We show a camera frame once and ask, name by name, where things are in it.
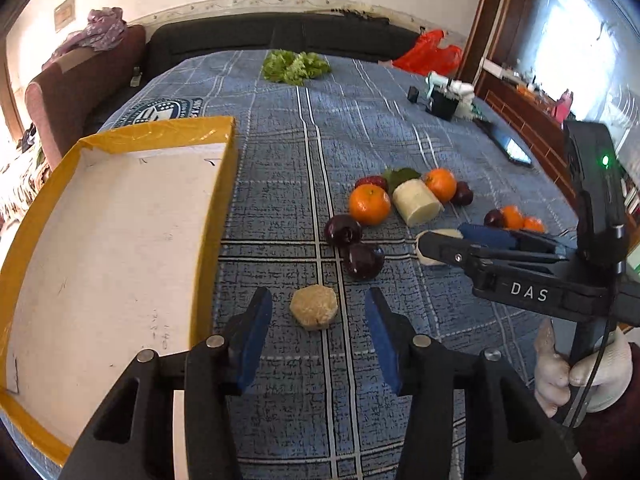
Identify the small tangerine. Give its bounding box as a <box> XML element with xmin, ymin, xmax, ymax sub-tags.
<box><xmin>501</xmin><ymin>205</ymin><xmax>525</xmax><ymax>230</ymax></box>
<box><xmin>523</xmin><ymin>217</ymin><xmax>546</xmax><ymax>233</ymax></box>

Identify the dark plum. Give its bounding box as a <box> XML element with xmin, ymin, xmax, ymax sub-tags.
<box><xmin>484</xmin><ymin>209</ymin><xmax>506</xmax><ymax>229</ymax></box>
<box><xmin>450</xmin><ymin>181</ymin><xmax>474</xmax><ymax>207</ymax></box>
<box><xmin>344</xmin><ymin>243</ymin><xmax>385</xmax><ymax>281</ymax></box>
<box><xmin>324</xmin><ymin>214</ymin><xmax>362</xmax><ymax>248</ymax></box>

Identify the white cylindrical fruit piece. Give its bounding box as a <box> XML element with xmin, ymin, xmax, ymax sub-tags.
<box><xmin>392</xmin><ymin>179</ymin><xmax>444</xmax><ymax>228</ymax></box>

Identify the orange tangerine with leaf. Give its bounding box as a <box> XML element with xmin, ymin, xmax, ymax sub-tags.
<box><xmin>383</xmin><ymin>167</ymin><xmax>458</xmax><ymax>204</ymax></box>

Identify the large orange tangerine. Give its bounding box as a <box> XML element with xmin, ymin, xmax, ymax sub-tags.
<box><xmin>348</xmin><ymin>183</ymin><xmax>392</xmax><ymax>226</ymax></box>

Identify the beige round corn cake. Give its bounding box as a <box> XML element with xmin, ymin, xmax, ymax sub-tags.
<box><xmin>290</xmin><ymin>284</ymin><xmax>338</xmax><ymax>330</ymax></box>

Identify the red jujube date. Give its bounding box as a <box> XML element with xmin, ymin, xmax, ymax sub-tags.
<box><xmin>354</xmin><ymin>176</ymin><xmax>388</xmax><ymax>192</ymax></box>

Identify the white gloved right hand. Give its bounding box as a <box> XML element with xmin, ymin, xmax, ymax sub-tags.
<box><xmin>535</xmin><ymin>318</ymin><xmax>634</xmax><ymax>418</ymax></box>

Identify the black smartphone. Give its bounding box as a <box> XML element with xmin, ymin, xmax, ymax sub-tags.
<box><xmin>473</xmin><ymin>118</ymin><xmax>533</xmax><ymax>168</ymax></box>

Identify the blue plaid tablecloth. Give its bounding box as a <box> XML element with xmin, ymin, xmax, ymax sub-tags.
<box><xmin>0</xmin><ymin>49</ymin><xmax>582</xmax><ymax>480</ymax></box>

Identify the wooden side cabinet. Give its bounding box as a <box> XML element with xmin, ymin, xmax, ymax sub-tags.
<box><xmin>474</xmin><ymin>56</ymin><xmax>640</xmax><ymax>241</ymax></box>

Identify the black cup with items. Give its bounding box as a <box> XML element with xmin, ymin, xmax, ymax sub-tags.
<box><xmin>425</xmin><ymin>70</ymin><xmax>475</xmax><ymax>122</ymax></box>

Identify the small black box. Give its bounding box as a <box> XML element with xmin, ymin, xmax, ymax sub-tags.
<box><xmin>407</xmin><ymin>86</ymin><xmax>420</xmax><ymax>104</ymax></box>

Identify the red plastic bag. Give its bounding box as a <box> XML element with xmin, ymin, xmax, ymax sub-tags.
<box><xmin>392</xmin><ymin>29</ymin><xmax>463</xmax><ymax>76</ymax></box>

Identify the yellow-rimmed white cardboard tray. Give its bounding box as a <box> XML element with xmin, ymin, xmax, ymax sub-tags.
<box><xmin>1</xmin><ymin>116</ymin><xmax>238</xmax><ymax>465</ymax></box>

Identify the black sofa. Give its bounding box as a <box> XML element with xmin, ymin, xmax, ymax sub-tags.
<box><xmin>141</xmin><ymin>13</ymin><xmax>419</xmax><ymax>80</ymax></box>

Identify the green lettuce bunch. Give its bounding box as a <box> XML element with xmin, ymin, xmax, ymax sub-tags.
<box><xmin>262</xmin><ymin>50</ymin><xmax>331</xmax><ymax>86</ymax></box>

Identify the brown armchair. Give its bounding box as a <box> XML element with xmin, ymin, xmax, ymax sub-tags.
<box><xmin>25</xmin><ymin>25</ymin><xmax>145</xmax><ymax>168</ymax></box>

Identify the purple cloth on armchair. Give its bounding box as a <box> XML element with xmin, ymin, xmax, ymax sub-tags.
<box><xmin>42</xmin><ymin>6</ymin><xmax>128</xmax><ymax>70</ymax></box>

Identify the small wall plaque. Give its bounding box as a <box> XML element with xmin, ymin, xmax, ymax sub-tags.
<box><xmin>54</xmin><ymin>0</ymin><xmax>76</xmax><ymax>32</ymax></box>

